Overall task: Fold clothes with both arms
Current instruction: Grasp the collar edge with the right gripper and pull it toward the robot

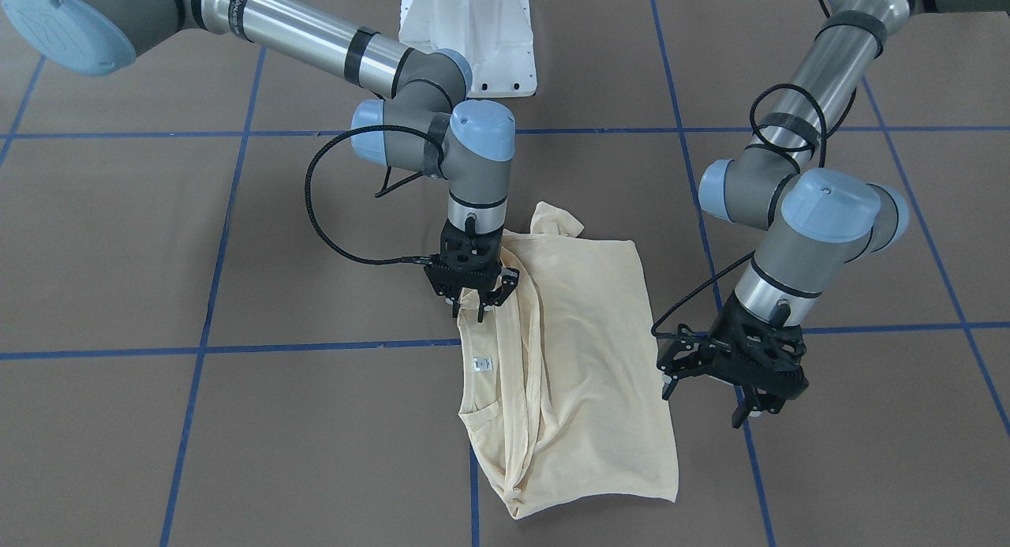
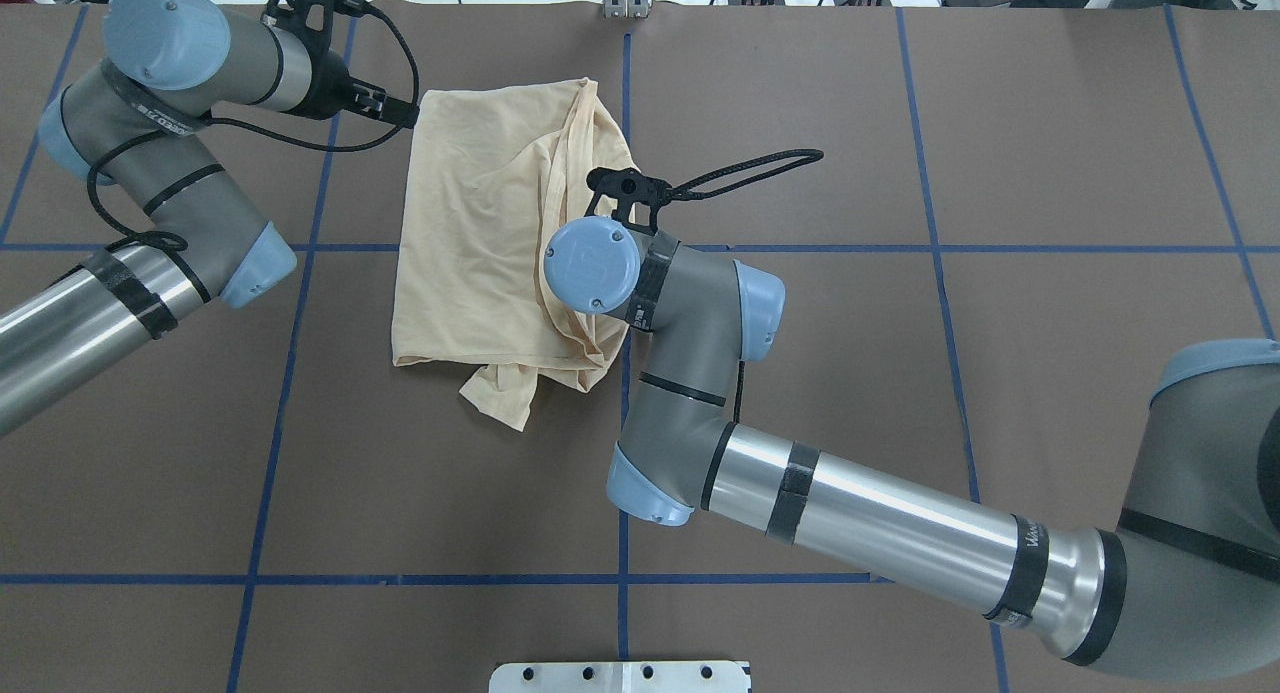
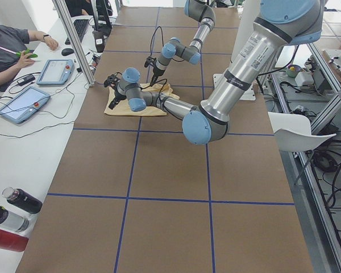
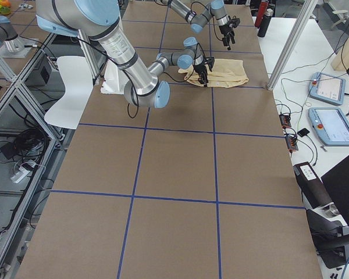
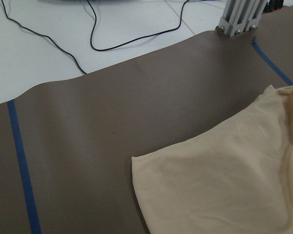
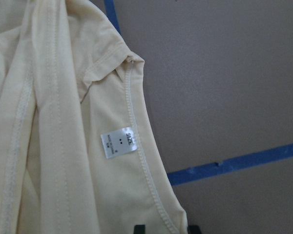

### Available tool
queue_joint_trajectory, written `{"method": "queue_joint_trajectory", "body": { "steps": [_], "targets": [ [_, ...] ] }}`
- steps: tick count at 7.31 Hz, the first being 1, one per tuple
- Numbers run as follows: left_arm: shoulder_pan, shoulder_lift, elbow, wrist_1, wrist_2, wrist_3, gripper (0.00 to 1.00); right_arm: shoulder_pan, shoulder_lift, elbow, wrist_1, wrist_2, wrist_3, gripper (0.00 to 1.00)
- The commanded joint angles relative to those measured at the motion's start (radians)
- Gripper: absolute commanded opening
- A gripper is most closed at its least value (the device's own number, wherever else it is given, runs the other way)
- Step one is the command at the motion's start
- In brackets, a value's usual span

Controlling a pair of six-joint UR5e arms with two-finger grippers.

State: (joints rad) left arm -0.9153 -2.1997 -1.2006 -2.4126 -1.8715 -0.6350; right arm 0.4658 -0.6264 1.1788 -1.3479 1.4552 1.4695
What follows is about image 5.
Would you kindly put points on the brown paper table cover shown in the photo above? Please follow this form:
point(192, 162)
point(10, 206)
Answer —
point(66, 147)

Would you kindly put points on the beige long-sleeve printed shirt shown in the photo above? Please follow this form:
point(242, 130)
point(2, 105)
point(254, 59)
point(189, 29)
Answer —
point(236, 178)

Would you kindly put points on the aluminium frame post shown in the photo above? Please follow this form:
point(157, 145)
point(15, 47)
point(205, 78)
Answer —
point(240, 16)

